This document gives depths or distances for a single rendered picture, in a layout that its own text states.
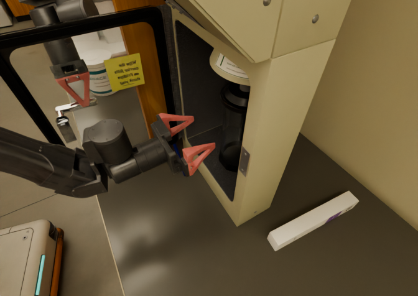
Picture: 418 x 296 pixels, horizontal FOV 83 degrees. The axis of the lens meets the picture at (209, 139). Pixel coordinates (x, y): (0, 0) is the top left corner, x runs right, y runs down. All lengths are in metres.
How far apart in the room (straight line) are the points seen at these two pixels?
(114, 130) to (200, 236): 0.36
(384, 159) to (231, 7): 0.67
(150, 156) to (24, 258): 1.22
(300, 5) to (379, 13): 0.44
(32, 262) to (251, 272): 1.19
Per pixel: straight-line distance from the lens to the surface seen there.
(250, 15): 0.25
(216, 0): 0.23
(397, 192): 0.85
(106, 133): 0.42
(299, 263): 0.66
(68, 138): 0.61
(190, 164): 0.45
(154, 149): 0.47
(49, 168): 0.46
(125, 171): 0.47
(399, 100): 0.73
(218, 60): 0.44
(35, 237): 1.64
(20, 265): 1.60
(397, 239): 0.80
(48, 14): 0.62
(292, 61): 0.33
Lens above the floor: 1.55
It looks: 47 degrees down
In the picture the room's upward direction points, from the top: straight up
